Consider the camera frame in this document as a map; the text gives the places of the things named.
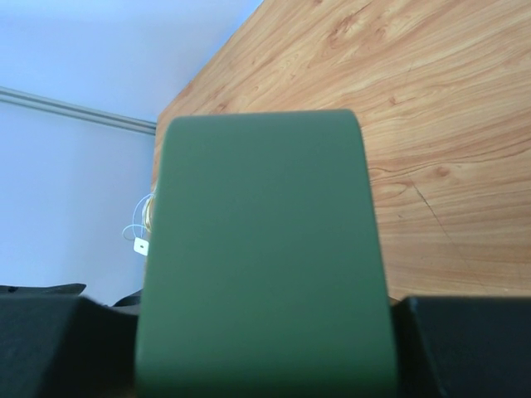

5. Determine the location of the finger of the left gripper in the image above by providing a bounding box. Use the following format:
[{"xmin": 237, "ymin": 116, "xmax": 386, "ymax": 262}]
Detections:
[{"xmin": 0, "ymin": 283, "xmax": 86, "ymax": 296}]

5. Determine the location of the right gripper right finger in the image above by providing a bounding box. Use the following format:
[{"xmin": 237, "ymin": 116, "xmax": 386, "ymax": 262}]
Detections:
[{"xmin": 392, "ymin": 296, "xmax": 530, "ymax": 397}]

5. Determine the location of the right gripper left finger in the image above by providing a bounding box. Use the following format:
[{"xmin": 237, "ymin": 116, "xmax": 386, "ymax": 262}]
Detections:
[{"xmin": 1, "ymin": 293, "xmax": 139, "ymax": 397}]

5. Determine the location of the green power strip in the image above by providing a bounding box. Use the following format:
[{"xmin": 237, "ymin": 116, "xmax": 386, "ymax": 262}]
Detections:
[{"xmin": 135, "ymin": 109, "xmax": 397, "ymax": 397}]

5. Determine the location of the white charger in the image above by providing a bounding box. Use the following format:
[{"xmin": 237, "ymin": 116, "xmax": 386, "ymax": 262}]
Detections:
[{"xmin": 134, "ymin": 237, "xmax": 149, "ymax": 256}]

